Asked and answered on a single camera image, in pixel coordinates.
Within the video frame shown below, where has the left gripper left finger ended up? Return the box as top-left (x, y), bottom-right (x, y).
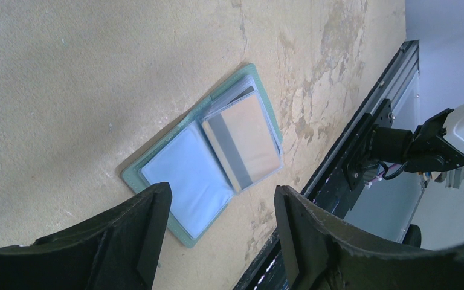
top-left (0, 182), bottom-right (172, 289)

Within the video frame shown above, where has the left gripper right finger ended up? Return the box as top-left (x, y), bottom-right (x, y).
top-left (274, 185), bottom-right (464, 289)

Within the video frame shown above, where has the green card holder wallet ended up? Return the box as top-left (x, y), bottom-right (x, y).
top-left (121, 63), bottom-right (282, 248)

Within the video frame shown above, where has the beige credit card grey stripe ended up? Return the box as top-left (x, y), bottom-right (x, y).
top-left (201, 91), bottom-right (282, 193)

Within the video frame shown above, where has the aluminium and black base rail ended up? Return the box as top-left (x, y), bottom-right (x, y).
top-left (235, 40), bottom-right (419, 289)

